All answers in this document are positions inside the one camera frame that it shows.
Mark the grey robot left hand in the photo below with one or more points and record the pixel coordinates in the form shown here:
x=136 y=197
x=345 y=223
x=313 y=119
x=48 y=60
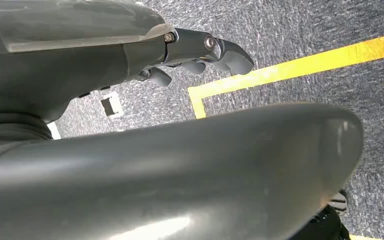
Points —
x=62 y=66

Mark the clear floor socket plate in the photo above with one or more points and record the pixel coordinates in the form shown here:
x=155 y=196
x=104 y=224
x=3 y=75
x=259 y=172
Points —
x=54 y=130

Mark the ribbed grey left arm sleeve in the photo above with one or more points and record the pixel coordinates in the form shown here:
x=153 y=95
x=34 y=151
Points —
x=10 y=130

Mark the yellow floor tape outline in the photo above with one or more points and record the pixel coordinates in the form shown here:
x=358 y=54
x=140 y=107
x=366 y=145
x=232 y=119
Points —
x=278 y=68

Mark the black robot foot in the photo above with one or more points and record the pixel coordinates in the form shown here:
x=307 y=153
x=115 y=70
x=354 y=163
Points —
x=326 y=225

